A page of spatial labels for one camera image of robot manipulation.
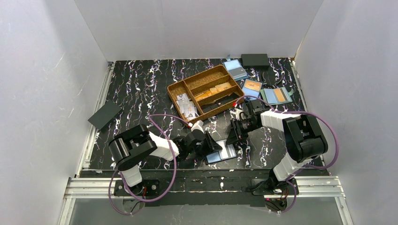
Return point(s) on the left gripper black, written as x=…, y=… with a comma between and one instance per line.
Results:
x=205, y=144

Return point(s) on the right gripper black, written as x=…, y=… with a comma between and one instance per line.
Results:
x=235, y=130

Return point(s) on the black leather card holder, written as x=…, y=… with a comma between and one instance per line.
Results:
x=227, y=152

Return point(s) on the green card wallet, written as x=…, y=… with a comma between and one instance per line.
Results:
x=276, y=96

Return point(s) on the dark grey card case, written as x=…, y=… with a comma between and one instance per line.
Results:
x=105, y=115

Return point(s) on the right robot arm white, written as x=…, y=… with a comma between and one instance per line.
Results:
x=303, y=137

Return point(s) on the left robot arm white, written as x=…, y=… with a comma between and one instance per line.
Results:
x=132, y=146

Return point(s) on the black cards in tray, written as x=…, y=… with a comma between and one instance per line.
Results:
x=222, y=101

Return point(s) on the white cards in tray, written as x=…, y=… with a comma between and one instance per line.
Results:
x=186, y=107

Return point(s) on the tan cards in tray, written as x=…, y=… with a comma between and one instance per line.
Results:
x=212, y=91

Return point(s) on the blue card holder orange card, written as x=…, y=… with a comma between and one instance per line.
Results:
x=252, y=88

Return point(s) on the light blue card holder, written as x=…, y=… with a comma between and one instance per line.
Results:
x=235, y=69

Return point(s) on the brown woven organizer tray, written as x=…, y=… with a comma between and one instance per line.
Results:
x=200, y=82

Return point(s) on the black box at back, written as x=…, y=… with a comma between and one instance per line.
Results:
x=255, y=60

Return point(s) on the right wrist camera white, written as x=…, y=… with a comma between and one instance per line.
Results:
x=237, y=113

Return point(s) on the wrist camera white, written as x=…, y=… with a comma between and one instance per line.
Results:
x=237, y=113
x=198, y=125

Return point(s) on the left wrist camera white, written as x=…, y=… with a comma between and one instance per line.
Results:
x=198, y=125

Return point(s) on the aluminium frame rail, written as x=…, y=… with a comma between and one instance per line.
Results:
x=82, y=188

